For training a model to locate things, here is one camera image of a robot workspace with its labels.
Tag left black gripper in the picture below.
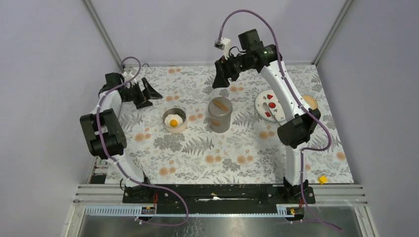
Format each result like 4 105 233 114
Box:
123 78 162 109

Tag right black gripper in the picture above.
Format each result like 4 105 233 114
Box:
212 51 251 89

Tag grey lid with wooden knob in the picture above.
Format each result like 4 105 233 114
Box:
208 97 233 119

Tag toy fried egg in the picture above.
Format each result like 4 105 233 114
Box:
164 114 183 128

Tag beige round lid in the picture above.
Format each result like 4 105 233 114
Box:
302 95 318 110

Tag grey cylindrical lunch container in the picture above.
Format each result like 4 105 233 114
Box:
209 115 231 133

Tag metal food tongs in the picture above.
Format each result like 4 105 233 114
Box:
262 102 281 126

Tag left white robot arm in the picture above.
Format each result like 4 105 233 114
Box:
80 73 162 203

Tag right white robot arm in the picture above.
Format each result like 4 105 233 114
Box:
212 29 321 203

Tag round steel lunch bowl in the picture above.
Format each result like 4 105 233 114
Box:
163 108 187 133

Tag white patterned plate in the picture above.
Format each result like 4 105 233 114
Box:
254 89 286 124

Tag floral patterned table mat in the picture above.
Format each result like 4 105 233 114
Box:
104 65 355 185

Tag small yellow block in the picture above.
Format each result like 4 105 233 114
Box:
318 176 328 185

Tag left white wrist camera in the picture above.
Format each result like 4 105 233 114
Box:
122 69 138 84

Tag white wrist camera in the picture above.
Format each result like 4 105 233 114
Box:
214 38 232 59
122 69 138 84

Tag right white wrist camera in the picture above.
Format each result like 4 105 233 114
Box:
214 38 232 59

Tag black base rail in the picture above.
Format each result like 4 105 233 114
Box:
123 184 316 214

